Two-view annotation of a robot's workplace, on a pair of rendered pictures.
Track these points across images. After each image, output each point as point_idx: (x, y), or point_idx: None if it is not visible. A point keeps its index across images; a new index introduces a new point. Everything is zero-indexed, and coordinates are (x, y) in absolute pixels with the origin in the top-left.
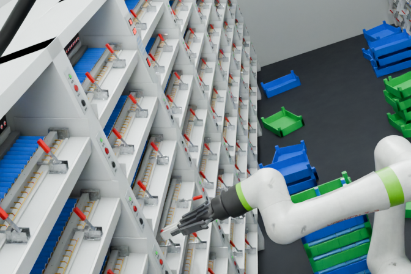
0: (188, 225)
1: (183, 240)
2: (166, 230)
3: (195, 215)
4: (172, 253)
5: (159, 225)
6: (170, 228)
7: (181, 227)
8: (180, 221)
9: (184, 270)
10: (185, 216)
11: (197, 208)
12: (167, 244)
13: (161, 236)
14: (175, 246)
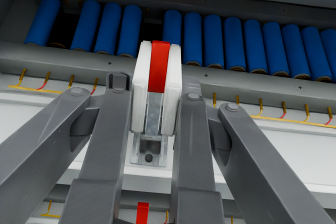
0: (59, 125)
1: (224, 179)
2: (147, 52)
3: (176, 180)
4: (132, 137)
5: (275, 77)
6: (139, 62)
7: (81, 98)
8: (183, 95)
9: (231, 217)
10: (224, 117)
11: (276, 195)
12: (147, 105)
13: (206, 84)
14: (148, 138)
